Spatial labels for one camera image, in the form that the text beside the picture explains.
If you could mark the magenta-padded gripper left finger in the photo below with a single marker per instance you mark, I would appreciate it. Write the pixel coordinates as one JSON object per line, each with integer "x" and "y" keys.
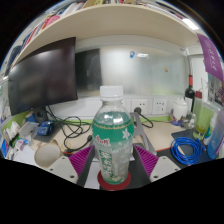
{"x": 80, "y": 160}

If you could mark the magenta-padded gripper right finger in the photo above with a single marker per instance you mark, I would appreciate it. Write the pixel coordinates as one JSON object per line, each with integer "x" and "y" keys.
{"x": 148, "y": 160}

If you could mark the green-labelled plastic drink bottle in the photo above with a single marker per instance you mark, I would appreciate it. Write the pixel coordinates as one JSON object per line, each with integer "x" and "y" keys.
{"x": 112, "y": 140}

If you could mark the purple translucent water jug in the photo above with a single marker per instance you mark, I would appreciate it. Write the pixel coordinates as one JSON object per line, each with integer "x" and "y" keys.
{"x": 216, "y": 136}

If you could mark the black desk mat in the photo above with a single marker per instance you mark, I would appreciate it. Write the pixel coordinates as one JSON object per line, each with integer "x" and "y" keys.
{"x": 138, "y": 175}

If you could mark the dark blue desk mat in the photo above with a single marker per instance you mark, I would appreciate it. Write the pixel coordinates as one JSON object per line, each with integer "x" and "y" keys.
{"x": 166, "y": 156}

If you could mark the grey metal laptop stand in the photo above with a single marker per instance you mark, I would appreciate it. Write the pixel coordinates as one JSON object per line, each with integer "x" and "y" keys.
{"x": 141, "y": 130}

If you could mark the white paper cup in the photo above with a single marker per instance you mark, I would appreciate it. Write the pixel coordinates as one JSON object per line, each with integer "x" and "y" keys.
{"x": 47, "y": 155}

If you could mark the flat round red coaster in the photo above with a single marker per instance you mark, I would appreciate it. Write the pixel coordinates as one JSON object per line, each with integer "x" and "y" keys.
{"x": 113, "y": 186}

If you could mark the blue electronics box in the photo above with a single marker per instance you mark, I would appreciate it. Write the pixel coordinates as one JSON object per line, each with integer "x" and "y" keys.
{"x": 45, "y": 128}

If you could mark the clear plastic box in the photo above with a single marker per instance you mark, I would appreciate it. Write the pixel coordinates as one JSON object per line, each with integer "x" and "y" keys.
{"x": 28, "y": 130}

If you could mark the white ceramic jar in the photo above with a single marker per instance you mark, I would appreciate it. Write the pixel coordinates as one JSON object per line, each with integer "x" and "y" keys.
{"x": 180, "y": 109}

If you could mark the yellow-green clear bottle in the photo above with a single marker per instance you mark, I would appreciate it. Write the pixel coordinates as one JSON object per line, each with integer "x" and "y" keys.
{"x": 202, "y": 121}

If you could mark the dark wine bottle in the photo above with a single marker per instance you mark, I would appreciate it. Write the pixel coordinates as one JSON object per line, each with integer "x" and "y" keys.
{"x": 189, "y": 95}

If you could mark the dark grey rectangular panel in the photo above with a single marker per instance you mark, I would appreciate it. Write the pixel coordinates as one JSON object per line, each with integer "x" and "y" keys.
{"x": 88, "y": 70}

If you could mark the black computer monitor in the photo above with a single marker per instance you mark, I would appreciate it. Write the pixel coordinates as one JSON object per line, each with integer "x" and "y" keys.
{"x": 43, "y": 76}

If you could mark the group photo poster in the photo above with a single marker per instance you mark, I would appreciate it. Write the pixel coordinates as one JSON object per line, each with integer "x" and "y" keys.
{"x": 218, "y": 91}

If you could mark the white wall socket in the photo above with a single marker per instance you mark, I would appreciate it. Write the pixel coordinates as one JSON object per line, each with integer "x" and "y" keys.
{"x": 140, "y": 104}
{"x": 160, "y": 106}

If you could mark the frosted glass wall board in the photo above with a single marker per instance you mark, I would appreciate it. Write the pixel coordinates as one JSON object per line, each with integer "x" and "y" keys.
{"x": 146, "y": 71}

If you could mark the beige wall shelf with books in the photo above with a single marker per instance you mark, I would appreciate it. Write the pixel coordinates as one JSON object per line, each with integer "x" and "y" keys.
{"x": 110, "y": 23}

